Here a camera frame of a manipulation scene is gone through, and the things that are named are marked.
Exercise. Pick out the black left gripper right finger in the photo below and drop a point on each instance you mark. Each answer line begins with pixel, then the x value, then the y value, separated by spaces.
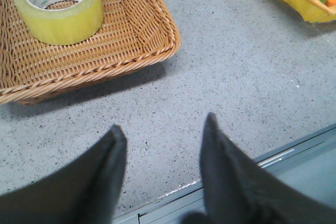
pixel 249 182

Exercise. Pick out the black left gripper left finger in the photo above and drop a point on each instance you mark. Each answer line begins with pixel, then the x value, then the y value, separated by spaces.
pixel 84 191

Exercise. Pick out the yellow packing tape roll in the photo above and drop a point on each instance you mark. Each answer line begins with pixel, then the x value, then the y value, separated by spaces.
pixel 61 22

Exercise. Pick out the brown wicker basket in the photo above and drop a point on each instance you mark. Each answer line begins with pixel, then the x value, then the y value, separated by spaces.
pixel 134 34

